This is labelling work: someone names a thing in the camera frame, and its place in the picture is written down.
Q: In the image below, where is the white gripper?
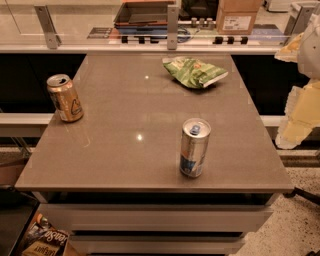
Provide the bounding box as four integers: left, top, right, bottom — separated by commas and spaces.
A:
274, 15, 320, 149

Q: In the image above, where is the green jalapeno chip bag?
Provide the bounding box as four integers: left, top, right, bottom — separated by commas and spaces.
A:
162, 56, 229, 89

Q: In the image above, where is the silver blue energy drink can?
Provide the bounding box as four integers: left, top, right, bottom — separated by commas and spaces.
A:
179, 118, 211, 178

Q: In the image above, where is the orange soda can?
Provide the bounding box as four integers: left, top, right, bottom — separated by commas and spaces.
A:
47, 74, 84, 122

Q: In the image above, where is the cardboard box with label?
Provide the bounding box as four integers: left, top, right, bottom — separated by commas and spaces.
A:
216, 0, 262, 35

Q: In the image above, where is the upper white drawer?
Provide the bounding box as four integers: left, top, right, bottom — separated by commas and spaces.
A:
40, 204, 272, 232

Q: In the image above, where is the white drawer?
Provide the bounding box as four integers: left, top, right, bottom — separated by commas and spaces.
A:
70, 236, 244, 255
40, 204, 272, 232

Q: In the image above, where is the dark tray on counter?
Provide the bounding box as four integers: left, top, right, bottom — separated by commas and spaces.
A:
114, 0, 175, 27

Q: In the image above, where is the lower white drawer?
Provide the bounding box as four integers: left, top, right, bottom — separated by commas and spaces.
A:
70, 236, 244, 255

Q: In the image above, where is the right metal bracket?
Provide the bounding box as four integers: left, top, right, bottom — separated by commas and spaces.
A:
284, 0, 320, 45

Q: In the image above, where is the metal bracket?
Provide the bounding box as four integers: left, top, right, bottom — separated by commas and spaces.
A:
284, 0, 320, 45
167, 5, 179, 50
34, 5, 61, 49

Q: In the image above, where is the middle metal bracket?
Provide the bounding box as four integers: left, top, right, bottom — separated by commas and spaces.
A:
167, 5, 179, 50

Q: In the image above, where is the left metal bracket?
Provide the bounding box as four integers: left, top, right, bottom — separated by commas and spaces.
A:
34, 5, 61, 49

